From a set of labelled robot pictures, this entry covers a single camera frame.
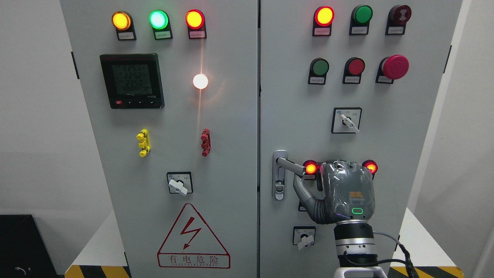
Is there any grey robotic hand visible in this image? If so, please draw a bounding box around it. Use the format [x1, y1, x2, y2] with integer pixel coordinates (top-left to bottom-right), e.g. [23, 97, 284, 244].
[293, 160, 375, 225]

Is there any silver door handle lock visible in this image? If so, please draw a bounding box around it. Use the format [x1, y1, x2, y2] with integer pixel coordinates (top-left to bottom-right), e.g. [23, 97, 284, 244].
[272, 149, 305, 201]

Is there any grey right cabinet door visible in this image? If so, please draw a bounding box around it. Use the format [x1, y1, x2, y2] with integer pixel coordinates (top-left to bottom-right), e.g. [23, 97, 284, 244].
[260, 0, 462, 278]

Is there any grey cabinet door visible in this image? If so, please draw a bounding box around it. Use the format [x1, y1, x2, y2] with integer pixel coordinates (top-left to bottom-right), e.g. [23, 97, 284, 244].
[61, 0, 258, 278]
[260, 0, 462, 278]

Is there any red lit light right door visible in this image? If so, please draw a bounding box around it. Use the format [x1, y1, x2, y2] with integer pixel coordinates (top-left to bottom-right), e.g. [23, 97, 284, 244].
[312, 6, 335, 37]

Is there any grey left cabinet door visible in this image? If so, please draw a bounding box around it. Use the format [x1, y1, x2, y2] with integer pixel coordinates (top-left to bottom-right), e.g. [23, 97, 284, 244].
[61, 0, 258, 278]

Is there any red lit small light right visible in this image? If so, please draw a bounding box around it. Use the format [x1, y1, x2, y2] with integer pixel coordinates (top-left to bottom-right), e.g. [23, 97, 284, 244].
[362, 159, 378, 179]

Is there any red lit small light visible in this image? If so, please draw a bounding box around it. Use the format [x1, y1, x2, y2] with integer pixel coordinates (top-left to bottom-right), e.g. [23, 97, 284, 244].
[302, 160, 319, 181]
[362, 159, 378, 179]

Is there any red lit small light left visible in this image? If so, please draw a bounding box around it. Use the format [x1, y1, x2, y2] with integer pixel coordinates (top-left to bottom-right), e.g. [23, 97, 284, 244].
[302, 160, 319, 181]

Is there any green small button left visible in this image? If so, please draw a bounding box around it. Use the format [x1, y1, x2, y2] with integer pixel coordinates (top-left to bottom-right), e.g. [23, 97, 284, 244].
[298, 202, 307, 212]

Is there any red push button second row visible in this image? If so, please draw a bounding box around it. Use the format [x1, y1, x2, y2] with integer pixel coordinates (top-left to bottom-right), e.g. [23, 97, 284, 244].
[342, 58, 365, 84]

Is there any green push button second row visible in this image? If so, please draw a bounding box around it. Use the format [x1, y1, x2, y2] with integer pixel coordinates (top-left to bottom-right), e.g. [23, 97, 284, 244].
[308, 58, 330, 85]

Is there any red mushroom emergency stop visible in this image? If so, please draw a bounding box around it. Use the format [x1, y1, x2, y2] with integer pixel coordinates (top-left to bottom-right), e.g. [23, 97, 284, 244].
[376, 54, 409, 84]

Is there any red terminal connector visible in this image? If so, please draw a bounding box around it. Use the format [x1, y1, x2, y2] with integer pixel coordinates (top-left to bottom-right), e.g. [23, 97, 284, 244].
[200, 128, 211, 157]

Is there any red electric hazard warning sticker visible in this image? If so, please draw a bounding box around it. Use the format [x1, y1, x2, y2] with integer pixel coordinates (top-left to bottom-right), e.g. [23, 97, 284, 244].
[157, 203, 230, 269]

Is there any green push button top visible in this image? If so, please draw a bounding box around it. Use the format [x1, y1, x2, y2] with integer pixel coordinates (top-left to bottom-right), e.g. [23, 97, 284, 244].
[349, 5, 373, 36]

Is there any white lit indicator light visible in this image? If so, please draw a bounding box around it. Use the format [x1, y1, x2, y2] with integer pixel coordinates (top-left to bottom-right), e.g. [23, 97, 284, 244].
[193, 73, 209, 90]

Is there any yellow terminal connector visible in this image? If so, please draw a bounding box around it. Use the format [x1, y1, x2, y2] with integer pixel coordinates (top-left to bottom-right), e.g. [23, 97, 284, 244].
[136, 129, 151, 157]

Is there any red lit indicator light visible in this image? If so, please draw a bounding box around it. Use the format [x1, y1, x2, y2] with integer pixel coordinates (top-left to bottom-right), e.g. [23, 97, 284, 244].
[185, 9, 207, 39]

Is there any black digital power meter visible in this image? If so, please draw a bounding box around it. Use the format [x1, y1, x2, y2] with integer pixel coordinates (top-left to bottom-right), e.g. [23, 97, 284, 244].
[100, 53, 164, 109]

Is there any green lit indicator light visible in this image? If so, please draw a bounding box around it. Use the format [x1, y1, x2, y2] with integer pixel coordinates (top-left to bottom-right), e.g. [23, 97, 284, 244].
[149, 10, 173, 40]

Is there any yellow indicator light top left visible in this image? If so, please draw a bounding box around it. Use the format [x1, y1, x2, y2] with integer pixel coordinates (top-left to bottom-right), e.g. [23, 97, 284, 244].
[112, 11, 137, 41]

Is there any black box lower left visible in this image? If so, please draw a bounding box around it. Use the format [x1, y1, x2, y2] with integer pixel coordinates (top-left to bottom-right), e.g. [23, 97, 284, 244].
[0, 215, 57, 278]

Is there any white selector switch lower right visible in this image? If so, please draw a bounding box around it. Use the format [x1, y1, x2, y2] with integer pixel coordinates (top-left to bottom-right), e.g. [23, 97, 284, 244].
[293, 226, 316, 250]

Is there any white selector switch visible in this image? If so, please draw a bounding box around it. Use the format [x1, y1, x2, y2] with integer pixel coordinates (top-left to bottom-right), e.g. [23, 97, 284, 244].
[293, 226, 316, 250]
[332, 107, 363, 134]

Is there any white selector switch upper right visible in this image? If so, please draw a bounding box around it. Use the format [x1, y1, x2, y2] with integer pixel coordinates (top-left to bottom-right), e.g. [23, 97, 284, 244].
[332, 107, 363, 134]

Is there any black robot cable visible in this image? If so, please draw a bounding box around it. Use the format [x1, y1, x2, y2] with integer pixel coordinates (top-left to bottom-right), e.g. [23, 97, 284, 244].
[343, 232, 419, 278]

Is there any white selector switch left door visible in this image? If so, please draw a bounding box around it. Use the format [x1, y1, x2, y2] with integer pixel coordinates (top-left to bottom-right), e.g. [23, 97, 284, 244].
[166, 172, 193, 196]

